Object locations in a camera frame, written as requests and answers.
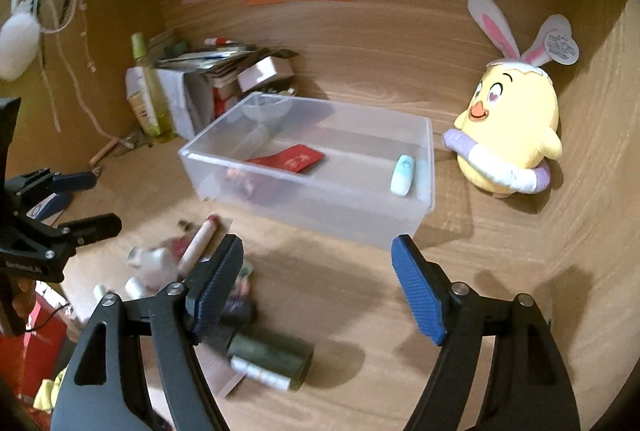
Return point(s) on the person left hand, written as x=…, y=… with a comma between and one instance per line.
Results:
x=24, y=299

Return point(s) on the red tea packet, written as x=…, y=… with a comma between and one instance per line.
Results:
x=294, y=159

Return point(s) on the glass bowl with trinkets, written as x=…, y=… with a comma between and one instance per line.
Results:
x=266, y=108

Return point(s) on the clear plastic storage bin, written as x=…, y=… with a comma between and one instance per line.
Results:
x=348, y=171

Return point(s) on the small pink white box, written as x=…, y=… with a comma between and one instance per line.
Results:
x=266, y=71

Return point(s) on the white paper box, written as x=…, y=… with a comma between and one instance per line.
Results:
x=189, y=96

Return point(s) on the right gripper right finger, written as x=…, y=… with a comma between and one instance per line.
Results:
x=528, y=386

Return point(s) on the white tape roll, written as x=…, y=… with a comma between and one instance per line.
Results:
x=155, y=267

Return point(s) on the purple black lipstick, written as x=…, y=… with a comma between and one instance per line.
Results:
x=238, y=312

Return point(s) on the long pale green tube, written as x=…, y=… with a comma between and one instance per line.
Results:
x=133, y=290

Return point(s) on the yellow-green spray bottle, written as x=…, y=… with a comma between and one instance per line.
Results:
x=158, y=121

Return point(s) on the red white marker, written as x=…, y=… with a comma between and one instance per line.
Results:
x=218, y=41

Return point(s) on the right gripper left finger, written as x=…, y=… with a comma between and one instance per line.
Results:
x=104, y=387

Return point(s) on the beige red-capped stick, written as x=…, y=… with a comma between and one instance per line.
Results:
x=198, y=245

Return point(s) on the mint green small tube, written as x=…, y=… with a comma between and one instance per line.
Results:
x=402, y=177

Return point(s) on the stack of books papers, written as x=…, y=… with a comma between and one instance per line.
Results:
x=218, y=67

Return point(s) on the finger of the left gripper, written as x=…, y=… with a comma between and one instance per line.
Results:
x=91, y=230
x=29, y=189

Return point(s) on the pink cosmetic tube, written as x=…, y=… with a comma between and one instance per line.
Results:
x=221, y=378

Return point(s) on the dark green dropper bottle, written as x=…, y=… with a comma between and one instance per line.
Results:
x=277, y=361

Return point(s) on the white fluffy pompom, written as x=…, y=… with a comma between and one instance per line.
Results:
x=19, y=45

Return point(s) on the yellow chick plush toy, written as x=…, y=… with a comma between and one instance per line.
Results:
x=507, y=135

